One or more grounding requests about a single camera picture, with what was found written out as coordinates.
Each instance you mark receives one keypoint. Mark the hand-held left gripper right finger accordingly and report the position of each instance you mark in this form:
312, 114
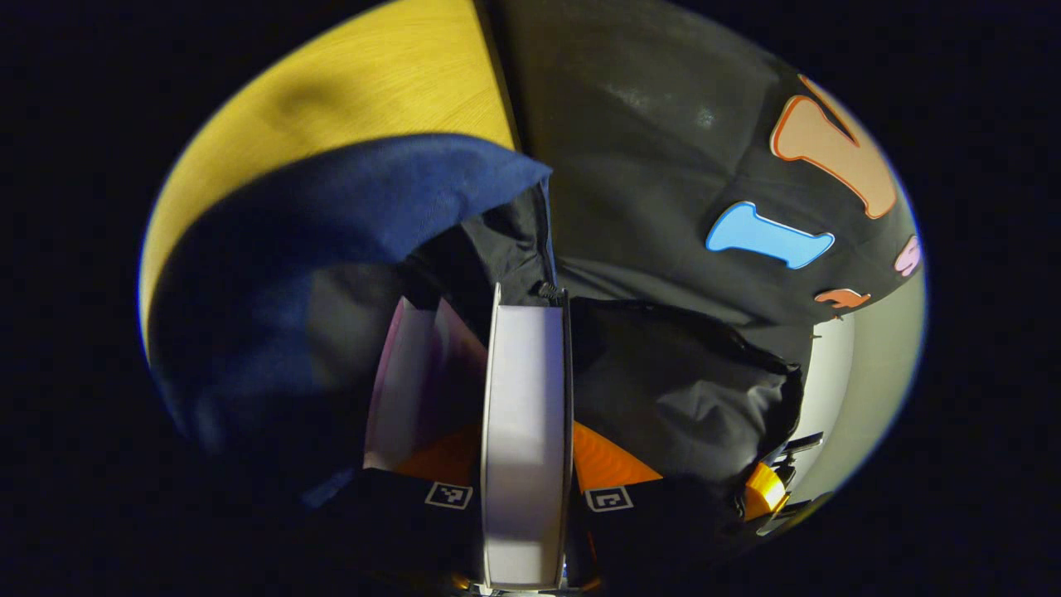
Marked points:
655, 531

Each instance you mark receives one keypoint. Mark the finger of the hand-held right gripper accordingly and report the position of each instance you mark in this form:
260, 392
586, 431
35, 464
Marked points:
764, 493
792, 452

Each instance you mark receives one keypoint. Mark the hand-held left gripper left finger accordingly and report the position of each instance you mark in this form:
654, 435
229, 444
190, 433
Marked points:
390, 522

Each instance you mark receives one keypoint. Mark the pink cover book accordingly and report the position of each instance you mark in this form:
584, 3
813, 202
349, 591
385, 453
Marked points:
414, 390

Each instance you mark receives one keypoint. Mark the black cover book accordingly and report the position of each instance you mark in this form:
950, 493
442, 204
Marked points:
526, 414

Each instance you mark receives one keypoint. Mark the blue schoolbag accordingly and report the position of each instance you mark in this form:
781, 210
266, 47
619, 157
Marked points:
331, 215

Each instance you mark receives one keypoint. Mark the black backdrop cloth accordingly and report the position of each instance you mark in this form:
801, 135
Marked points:
646, 166

